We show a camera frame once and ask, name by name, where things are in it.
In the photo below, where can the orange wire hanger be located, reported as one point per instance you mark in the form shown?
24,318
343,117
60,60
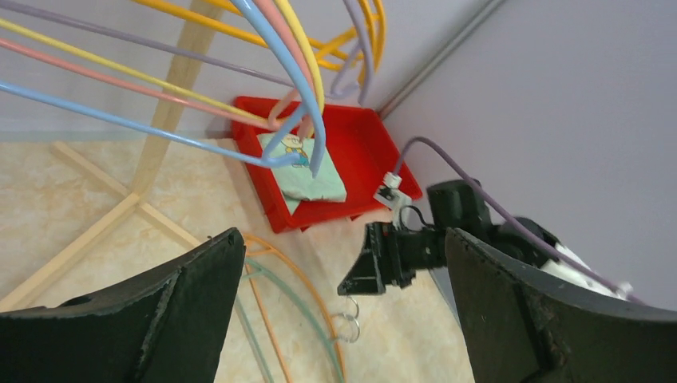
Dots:
346,324

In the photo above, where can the blue wire hanger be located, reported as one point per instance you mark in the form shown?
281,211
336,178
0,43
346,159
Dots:
307,111

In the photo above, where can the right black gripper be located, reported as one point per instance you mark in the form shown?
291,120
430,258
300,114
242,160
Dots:
453,204

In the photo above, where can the orange plastic hanger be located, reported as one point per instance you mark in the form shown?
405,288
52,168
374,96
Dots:
375,23
331,48

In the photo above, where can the green wire hanger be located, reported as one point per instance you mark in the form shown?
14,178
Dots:
326,332

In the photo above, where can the purple wire hanger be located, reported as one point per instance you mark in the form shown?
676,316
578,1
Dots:
334,93

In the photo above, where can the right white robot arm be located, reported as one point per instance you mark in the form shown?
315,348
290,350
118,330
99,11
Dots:
526,241

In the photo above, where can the yellow wire hanger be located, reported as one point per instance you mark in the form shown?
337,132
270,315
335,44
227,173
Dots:
280,29

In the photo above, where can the light green folded garment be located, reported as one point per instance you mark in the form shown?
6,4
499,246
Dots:
296,181

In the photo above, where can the pink wire hanger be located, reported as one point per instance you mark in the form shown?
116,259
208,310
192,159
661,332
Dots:
172,92

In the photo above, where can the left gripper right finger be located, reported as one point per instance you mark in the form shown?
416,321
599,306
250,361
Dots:
523,325

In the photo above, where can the red plastic bin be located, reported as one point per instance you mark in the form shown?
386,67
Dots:
362,152

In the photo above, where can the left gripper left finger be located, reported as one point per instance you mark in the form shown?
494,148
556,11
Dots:
167,324

